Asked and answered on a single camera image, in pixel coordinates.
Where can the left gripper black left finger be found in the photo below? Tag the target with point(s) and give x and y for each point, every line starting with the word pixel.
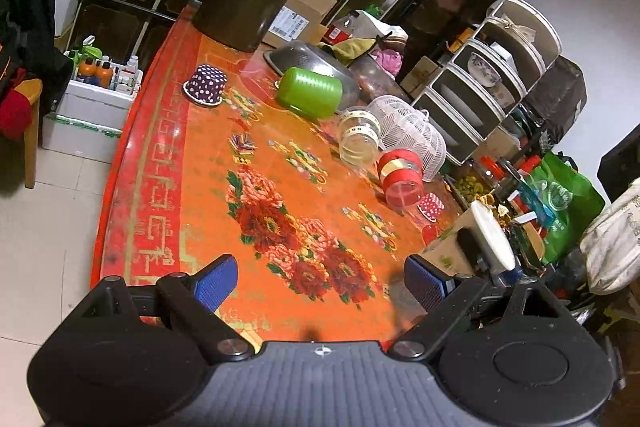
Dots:
pixel 187 304

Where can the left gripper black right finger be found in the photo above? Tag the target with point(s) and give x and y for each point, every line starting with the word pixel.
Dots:
pixel 447 301

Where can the white paper cup with leaves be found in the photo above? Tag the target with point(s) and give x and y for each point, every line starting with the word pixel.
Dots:
pixel 474 242

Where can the red polka dot cupcake cup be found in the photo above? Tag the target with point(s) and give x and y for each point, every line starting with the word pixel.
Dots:
pixel 430 207

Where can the purple polka dot cupcake cup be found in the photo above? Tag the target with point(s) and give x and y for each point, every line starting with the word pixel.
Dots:
pixel 206 86

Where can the green plastic cup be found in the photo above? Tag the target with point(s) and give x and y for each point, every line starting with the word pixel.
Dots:
pixel 313 95

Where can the pickle jar red lid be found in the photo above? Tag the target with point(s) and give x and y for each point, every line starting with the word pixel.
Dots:
pixel 492 171

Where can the green shopping bag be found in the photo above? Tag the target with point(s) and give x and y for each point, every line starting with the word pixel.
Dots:
pixel 570 197

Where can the white mesh food cover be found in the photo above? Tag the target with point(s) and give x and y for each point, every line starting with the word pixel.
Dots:
pixel 403 126

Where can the clear glass jar yellow label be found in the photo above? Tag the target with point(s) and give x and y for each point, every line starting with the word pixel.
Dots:
pixel 358 137

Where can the white foam box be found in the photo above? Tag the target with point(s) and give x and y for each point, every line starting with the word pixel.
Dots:
pixel 88 121

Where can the white tiered dish rack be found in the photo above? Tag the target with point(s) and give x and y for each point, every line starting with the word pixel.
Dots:
pixel 521 44

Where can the patterned ceramic bowl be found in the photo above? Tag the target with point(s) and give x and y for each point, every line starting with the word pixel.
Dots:
pixel 482 71

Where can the olive green cloth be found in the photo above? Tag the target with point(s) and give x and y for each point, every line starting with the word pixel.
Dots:
pixel 350 49

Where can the steel colander bowl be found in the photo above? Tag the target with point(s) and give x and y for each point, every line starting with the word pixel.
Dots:
pixel 309 57

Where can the soda bottle red label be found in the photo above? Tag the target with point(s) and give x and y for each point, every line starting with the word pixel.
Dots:
pixel 340 30

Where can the cardboard box with label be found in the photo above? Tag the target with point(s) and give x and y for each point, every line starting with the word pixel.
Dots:
pixel 299 20

